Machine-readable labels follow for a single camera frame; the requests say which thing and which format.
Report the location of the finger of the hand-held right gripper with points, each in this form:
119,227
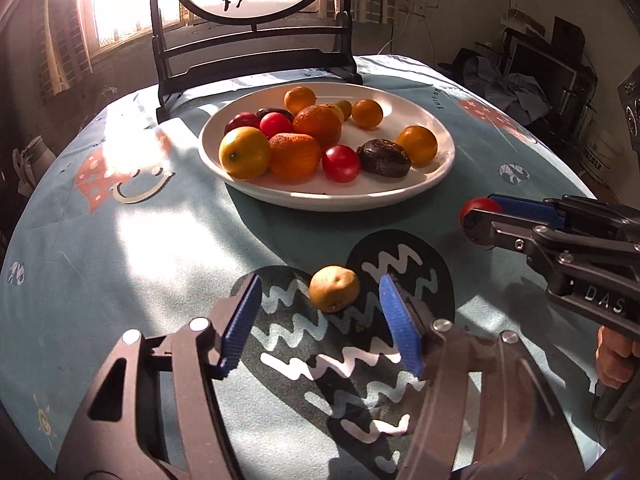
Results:
520,207
505,232

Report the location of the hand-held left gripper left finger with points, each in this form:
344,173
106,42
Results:
245,320

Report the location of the rough-skinned mandarin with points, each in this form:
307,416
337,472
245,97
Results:
295,157

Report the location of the dark red cherry tomato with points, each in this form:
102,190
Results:
240,121

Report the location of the painted round screen on stand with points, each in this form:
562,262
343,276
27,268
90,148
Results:
250,60

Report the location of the black box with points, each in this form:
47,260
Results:
567,35

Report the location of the small orange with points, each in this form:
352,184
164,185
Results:
300,99
366,112
416,145

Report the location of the dark water chestnut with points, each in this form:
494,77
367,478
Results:
383,158
272,111

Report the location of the white bucket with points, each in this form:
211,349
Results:
602,152

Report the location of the black monitor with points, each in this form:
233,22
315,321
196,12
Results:
542,67

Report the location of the white oval plate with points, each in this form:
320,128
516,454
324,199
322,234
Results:
400,105

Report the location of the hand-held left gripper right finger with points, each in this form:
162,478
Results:
397,320

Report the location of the printed blue tablecloth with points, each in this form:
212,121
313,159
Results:
150,260

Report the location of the yellowish small fruit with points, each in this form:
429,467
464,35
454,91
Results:
334,288
344,109

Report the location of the grey appliance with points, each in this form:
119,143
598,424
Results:
631,110

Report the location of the large orange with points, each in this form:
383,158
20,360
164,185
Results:
317,126

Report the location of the white jug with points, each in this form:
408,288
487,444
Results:
30,162

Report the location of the pile of clothes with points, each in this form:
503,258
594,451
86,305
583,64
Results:
505,90

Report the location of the person's right hand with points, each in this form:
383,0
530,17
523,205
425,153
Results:
611,355

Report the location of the yellow orange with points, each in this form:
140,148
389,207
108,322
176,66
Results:
245,152

